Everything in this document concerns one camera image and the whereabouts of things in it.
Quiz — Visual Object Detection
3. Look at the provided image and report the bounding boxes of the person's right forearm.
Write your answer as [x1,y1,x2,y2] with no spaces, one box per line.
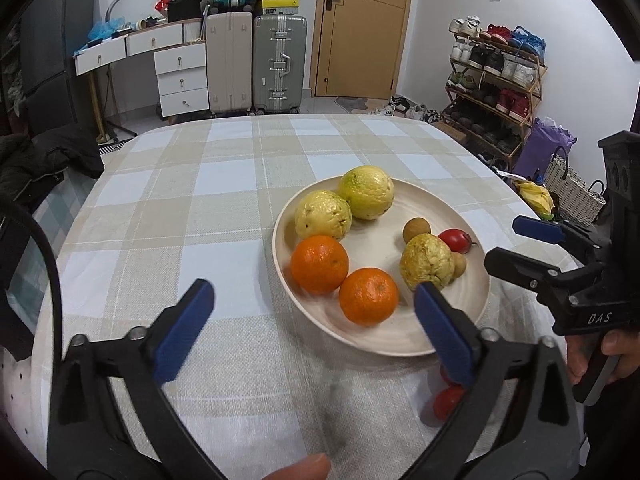
[582,375,640,480]

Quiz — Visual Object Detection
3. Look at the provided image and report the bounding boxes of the yellow lemon front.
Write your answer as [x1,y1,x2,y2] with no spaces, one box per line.
[399,233,456,292]

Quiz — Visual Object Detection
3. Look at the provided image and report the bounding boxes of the wooden shoe rack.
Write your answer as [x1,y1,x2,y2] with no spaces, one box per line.
[440,30,548,173]

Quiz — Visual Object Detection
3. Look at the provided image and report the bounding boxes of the silver suitcase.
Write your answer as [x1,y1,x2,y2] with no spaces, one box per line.
[251,14,308,115]

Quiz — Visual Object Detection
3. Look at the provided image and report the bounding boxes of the yellow and black shoe box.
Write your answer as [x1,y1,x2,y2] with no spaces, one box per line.
[255,0,300,16]

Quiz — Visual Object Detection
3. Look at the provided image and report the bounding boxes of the orange mandarin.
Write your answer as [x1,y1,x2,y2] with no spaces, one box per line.
[339,268,400,326]
[290,235,350,295]

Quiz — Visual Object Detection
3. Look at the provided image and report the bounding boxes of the pile of loose shoes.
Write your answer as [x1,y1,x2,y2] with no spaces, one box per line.
[367,95,441,123]

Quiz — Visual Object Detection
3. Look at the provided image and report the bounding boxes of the wooden door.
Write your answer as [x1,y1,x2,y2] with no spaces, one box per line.
[310,0,417,101]

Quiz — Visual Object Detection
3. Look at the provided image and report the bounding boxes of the person's right hand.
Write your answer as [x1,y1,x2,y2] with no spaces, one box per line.
[565,329,640,387]

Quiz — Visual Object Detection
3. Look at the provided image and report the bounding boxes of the white drawer desk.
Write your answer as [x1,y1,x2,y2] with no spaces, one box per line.
[74,17,210,121]

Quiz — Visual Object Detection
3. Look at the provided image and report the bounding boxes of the black jacket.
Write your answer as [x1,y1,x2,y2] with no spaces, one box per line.
[0,125,106,211]

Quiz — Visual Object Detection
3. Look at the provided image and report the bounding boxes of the beige suitcase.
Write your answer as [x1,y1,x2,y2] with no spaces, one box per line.
[206,10,254,116]

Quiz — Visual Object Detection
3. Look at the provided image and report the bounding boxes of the black cable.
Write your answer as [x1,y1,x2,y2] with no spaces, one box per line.
[0,199,63,361]

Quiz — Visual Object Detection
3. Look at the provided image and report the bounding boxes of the yellow bag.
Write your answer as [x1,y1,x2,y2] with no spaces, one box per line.
[517,181,556,218]

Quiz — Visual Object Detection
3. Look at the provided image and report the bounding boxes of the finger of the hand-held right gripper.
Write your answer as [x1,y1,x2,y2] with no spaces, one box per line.
[512,215,612,264]
[483,246,607,312]

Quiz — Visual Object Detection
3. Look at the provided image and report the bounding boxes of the red cherry tomato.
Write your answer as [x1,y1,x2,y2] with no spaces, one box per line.
[438,228,477,255]
[432,385,466,421]

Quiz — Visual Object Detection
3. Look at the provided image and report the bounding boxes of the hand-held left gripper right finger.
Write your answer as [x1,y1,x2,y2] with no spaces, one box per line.
[397,281,586,480]

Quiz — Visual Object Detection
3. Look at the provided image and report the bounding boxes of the purple bag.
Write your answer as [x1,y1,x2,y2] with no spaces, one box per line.
[515,117,576,181]

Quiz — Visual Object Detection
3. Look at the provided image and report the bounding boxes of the blue plastic bag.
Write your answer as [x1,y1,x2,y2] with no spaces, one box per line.
[89,17,128,43]

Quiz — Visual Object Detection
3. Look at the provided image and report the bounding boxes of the rows of assorted shoes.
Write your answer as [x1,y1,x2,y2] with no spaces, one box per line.
[447,16,547,161]

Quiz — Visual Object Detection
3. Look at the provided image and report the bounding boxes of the white woven basket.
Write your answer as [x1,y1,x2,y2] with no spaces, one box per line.
[542,147,607,227]

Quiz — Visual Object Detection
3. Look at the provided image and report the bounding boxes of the person's left hand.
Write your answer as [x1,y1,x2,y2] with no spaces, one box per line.
[260,452,332,480]

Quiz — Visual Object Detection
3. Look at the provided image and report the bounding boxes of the dark grey refrigerator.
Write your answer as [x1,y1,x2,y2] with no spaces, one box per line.
[20,0,96,126]

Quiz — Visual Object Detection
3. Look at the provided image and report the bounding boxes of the beige round plate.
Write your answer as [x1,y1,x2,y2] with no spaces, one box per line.
[272,176,492,357]

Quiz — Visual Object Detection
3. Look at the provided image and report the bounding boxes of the yellow lemon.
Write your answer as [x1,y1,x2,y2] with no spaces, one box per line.
[338,165,395,221]
[294,190,353,241]
[399,233,456,292]

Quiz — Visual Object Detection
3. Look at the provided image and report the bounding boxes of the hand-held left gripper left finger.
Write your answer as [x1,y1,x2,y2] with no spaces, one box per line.
[46,278,226,480]

